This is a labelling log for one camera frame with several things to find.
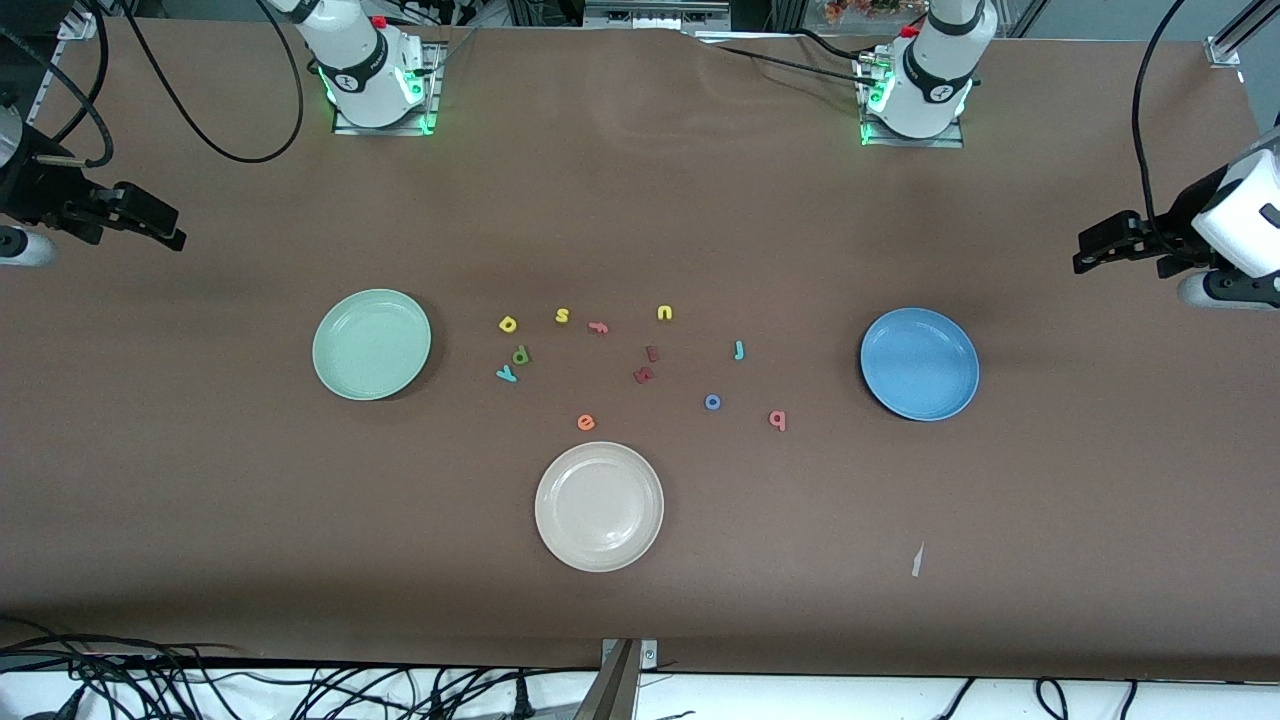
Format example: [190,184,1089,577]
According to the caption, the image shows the blue plate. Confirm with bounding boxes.
[860,307,981,422]

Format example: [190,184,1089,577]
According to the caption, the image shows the green plate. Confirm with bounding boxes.
[312,289,433,402]

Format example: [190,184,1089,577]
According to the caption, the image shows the orange artificial flowers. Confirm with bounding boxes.
[824,0,903,24]

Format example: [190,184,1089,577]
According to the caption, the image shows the grey equipment box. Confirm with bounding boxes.
[584,0,732,32]

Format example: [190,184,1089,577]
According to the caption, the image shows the beige plate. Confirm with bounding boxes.
[534,441,665,573]

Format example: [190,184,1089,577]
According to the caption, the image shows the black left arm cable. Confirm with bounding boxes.
[1130,0,1191,241]

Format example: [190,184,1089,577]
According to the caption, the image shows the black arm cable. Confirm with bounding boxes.
[1130,0,1191,241]
[0,0,305,169]

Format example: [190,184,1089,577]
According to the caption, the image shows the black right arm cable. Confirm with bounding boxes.
[0,0,305,169]

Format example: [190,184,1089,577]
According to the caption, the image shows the aluminium side rail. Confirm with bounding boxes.
[24,10,101,127]

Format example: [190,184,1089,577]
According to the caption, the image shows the aluminium frame profile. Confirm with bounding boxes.
[1204,0,1280,69]

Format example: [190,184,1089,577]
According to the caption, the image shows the thin black table cable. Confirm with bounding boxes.
[793,27,869,64]
[712,44,871,87]

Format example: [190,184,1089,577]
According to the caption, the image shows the tangled black floor cables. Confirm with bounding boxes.
[0,615,601,720]

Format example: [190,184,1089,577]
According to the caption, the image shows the metal table edge bracket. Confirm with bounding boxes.
[599,638,659,720]

